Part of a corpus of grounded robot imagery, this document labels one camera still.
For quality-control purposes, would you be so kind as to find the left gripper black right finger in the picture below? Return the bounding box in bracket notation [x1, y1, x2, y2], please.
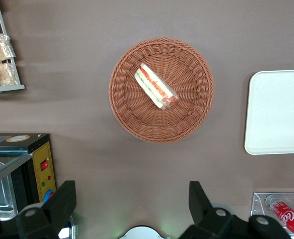
[179, 181, 250, 239]

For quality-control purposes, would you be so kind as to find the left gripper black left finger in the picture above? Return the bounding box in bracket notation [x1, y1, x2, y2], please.
[16, 180, 77, 239]

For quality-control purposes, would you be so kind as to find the triangle sandwich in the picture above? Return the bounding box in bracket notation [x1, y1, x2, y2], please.
[134, 63, 180, 110]

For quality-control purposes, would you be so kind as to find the beige plastic tray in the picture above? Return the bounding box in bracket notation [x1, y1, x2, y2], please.
[244, 69, 294, 155]

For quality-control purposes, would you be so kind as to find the round brown wicker basket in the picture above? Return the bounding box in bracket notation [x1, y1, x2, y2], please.
[108, 37, 215, 144]

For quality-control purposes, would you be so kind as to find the clear acrylic bottle rack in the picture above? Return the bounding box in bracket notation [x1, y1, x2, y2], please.
[250, 191, 294, 235]

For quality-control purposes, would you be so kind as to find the steel warmer pan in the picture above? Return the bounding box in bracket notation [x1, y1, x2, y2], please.
[0, 160, 18, 221]

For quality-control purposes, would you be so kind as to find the black food warmer cabinet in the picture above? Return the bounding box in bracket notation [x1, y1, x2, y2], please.
[0, 133, 57, 222]

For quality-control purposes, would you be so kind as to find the red cola bottle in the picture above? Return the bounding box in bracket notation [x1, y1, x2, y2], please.
[265, 194, 294, 234]

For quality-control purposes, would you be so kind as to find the grey wire rack tray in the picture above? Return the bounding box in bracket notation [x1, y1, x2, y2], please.
[0, 4, 26, 94]

